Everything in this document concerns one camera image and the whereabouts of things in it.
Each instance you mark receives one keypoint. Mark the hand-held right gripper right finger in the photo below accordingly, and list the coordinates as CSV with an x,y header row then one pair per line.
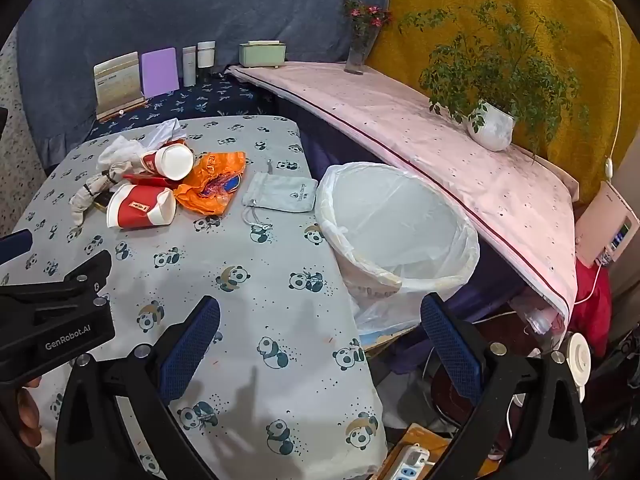
x,y
450,350

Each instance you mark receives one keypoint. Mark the glass vase with pink flowers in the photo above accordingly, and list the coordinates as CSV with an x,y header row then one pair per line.
x,y
357,57

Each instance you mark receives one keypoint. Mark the crushed red white paper cup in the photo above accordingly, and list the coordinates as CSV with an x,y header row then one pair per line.
x,y
140,207

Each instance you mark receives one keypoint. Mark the red paper sheet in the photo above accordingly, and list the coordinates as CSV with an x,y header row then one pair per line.
x,y
145,180

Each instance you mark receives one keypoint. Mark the white round device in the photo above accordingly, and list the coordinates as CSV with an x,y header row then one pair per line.
x,y
580,355

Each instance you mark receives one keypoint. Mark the orange plastic bag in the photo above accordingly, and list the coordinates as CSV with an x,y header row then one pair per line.
x,y
210,180

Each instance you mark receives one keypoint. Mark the green plant in white pot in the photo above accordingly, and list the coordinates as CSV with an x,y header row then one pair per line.
x,y
492,127

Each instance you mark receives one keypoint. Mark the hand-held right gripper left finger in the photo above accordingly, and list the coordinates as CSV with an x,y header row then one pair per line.
x,y
192,350

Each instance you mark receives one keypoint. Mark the dark blue floral cloth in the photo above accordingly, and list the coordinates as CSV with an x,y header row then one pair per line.
x,y
200,102

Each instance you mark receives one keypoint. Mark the white bottle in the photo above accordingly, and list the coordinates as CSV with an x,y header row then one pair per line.
x,y
189,67

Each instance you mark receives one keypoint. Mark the white tumbler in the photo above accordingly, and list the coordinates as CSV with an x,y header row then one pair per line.
x,y
205,55

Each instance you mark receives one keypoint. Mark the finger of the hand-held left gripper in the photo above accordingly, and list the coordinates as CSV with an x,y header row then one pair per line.
x,y
15,246
75,272

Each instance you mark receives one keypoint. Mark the dark purple cloth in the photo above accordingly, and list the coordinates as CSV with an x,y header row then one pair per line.
x,y
320,155

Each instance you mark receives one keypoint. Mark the trash bin with white liner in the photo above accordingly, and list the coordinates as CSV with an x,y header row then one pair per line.
x,y
395,220

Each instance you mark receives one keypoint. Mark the grey panda print tablecloth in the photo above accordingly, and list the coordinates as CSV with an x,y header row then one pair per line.
x,y
250,270

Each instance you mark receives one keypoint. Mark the brown cardboard box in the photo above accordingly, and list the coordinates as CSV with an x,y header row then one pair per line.
x,y
425,435

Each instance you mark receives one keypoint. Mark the black gold cigarette box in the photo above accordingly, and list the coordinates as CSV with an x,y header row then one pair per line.
x,y
100,205

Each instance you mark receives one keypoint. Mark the pink dotted cloth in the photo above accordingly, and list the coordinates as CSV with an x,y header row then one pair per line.
x,y
450,150

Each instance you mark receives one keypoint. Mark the green tissue box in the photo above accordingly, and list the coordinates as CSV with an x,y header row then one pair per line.
x,y
262,55

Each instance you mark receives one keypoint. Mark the red cloth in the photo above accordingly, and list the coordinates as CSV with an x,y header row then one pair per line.
x,y
592,315

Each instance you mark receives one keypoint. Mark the grey blue curtain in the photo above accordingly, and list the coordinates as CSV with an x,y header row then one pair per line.
x,y
200,5

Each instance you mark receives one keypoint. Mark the purple card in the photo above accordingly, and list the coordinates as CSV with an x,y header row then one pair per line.
x,y
160,72

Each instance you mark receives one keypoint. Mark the person's left hand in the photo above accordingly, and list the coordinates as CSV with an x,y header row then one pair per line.
x,y
27,415

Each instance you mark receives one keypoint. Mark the white power strip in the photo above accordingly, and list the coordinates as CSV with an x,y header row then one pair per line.
x,y
407,462

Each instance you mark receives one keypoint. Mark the white crumpled paper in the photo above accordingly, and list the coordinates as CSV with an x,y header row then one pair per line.
x,y
120,152

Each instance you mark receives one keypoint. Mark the white wrapper black band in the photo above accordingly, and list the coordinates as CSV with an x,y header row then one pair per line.
x,y
82,202

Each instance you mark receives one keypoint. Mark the yellow blanket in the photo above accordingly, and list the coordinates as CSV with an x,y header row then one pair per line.
x,y
550,0

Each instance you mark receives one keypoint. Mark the pink electronic device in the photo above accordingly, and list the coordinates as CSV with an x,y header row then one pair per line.
x,y
605,220

